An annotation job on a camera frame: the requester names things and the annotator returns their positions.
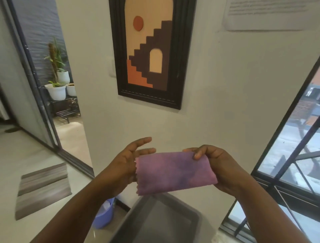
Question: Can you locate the person's right forearm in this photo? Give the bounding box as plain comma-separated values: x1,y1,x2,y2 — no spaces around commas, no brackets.
232,173,312,243

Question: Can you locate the person's right hand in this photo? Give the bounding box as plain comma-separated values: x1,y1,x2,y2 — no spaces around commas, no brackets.
182,145,251,196

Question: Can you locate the tall white plant pot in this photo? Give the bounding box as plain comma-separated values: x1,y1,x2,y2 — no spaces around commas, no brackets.
57,71,71,85

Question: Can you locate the black sliding door frame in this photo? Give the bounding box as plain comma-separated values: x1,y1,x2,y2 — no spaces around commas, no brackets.
2,0,95,178

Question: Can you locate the black framed staircase picture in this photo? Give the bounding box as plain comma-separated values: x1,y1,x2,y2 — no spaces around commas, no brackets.
108,0,197,110

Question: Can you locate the grey striped floor mat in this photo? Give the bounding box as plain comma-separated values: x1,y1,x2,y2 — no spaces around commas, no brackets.
15,162,73,221

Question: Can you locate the black barred window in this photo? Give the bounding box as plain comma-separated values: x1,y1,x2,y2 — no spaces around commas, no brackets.
219,56,320,243

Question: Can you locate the large white plant pot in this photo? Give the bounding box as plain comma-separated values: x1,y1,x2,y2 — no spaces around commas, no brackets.
44,83,67,101

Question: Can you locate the blue plastic bucket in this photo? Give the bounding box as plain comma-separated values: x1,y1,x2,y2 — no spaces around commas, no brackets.
92,198,116,230

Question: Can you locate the black metal plant stand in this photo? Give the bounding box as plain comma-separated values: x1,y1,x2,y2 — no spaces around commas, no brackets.
40,86,81,124

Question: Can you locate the white paper sheet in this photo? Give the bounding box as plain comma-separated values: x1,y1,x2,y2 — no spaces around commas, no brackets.
222,0,320,32

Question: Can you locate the person's left hand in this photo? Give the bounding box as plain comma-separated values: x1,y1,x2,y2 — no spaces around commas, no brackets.
97,137,157,199

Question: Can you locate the purple pink cloth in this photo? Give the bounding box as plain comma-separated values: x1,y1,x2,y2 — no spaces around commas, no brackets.
134,151,218,196

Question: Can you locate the grey plastic tub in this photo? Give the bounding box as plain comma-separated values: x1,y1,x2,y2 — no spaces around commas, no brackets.
108,192,203,243

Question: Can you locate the white wall switch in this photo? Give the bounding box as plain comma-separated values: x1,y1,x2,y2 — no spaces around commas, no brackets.
107,57,117,78

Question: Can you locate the tall green plant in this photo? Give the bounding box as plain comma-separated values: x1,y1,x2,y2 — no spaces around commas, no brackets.
44,38,67,84

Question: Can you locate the person's left forearm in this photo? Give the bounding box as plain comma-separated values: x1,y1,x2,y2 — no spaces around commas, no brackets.
30,175,119,243

